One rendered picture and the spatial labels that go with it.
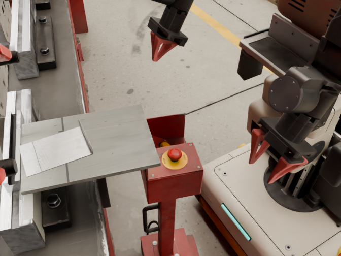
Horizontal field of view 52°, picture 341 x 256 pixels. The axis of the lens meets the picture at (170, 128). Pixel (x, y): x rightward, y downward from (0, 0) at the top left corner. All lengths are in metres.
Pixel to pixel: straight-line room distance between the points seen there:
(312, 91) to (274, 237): 0.96
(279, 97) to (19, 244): 0.54
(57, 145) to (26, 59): 0.43
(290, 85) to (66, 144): 0.44
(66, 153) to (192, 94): 1.73
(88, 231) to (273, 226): 0.90
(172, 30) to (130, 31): 2.14
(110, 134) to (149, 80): 1.77
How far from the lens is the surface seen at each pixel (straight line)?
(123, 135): 0.74
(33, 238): 0.74
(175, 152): 0.96
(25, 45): 1.13
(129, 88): 2.44
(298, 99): 0.56
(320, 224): 1.57
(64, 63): 1.19
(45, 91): 1.09
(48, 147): 0.75
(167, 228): 1.35
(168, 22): 0.90
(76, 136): 0.76
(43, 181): 0.70
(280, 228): 1.51
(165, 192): 1.01
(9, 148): 0.79
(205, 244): 1.73
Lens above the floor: 1.54
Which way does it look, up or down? 46 degrees down
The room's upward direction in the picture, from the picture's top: 1 degrees clockwise
